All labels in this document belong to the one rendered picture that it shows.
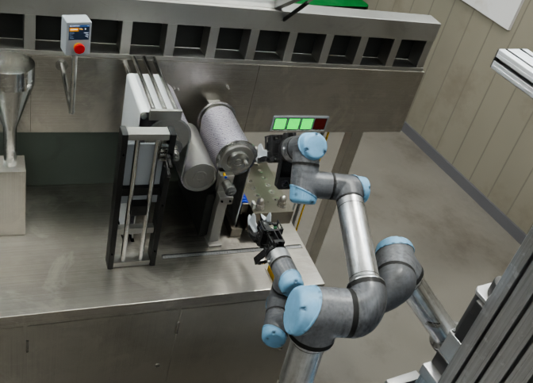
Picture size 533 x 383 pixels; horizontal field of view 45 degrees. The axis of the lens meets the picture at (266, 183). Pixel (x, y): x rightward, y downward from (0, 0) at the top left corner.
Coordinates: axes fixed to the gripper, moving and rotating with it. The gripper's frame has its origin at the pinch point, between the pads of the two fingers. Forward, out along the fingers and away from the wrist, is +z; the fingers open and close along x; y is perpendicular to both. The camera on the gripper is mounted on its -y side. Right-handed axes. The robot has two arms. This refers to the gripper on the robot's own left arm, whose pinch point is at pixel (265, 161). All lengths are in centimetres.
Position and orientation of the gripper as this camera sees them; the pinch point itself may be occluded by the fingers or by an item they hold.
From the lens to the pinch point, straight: 205.9
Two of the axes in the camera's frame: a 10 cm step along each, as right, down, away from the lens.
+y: -0.4, -10.0, 0.2
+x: -9.2, 0.3, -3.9
